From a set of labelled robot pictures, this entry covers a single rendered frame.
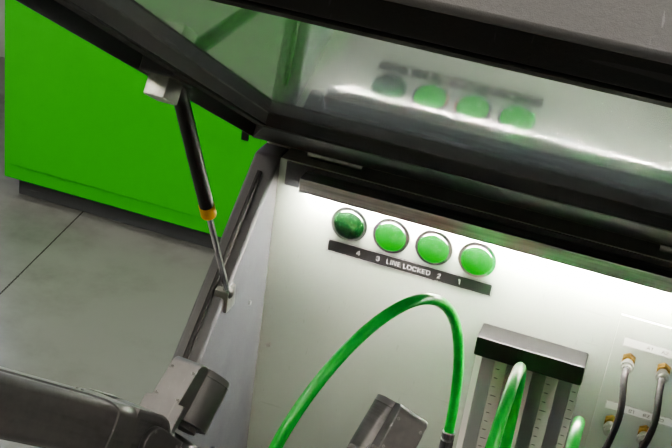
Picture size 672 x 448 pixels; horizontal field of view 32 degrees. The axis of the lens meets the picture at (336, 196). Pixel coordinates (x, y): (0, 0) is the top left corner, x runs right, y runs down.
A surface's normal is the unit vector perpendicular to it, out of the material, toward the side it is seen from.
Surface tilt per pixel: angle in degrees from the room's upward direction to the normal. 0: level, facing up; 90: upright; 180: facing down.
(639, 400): 90
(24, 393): 80
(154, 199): 90
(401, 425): 56
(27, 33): 90
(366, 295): 90
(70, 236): 0
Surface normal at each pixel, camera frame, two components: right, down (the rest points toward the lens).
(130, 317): 0.13, -0.89
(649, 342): -0.33, 0.38
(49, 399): 0.85, 0.17
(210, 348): 0.94, 0.25
